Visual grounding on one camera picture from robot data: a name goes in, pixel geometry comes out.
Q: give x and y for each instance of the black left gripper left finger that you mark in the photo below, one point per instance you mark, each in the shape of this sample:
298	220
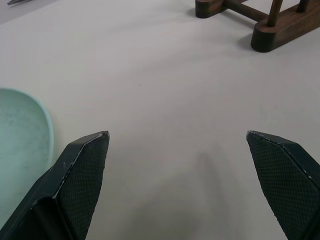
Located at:
75	190

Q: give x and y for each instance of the green plate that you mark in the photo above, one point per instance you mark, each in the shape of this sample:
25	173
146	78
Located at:
21	130

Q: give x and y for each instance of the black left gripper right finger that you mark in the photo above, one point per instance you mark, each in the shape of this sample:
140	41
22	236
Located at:
287	185

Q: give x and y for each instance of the dark wooden rack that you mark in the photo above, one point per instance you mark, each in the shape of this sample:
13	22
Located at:
265	21

